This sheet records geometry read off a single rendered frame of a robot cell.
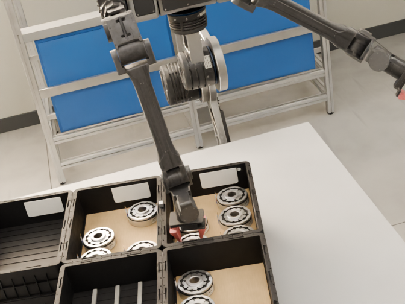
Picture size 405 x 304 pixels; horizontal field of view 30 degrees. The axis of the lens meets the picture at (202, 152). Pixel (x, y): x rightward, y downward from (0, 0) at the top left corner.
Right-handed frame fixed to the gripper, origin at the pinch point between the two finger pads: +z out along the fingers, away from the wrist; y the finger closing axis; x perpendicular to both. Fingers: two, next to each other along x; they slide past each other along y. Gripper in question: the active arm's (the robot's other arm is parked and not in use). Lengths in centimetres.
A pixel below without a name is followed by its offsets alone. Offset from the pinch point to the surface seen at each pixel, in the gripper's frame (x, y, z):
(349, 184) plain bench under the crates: 44, 53, 19
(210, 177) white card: 29.7, 5.5, -1.4
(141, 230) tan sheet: 13.3, -17.7, 4.7
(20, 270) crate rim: -13, -49, -6
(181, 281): -17.4, -2.4, 0.5
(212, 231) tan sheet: 8.5, 5.7, 4.4
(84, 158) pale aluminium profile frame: 181, -83, 82
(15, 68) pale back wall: 259, -134, 57
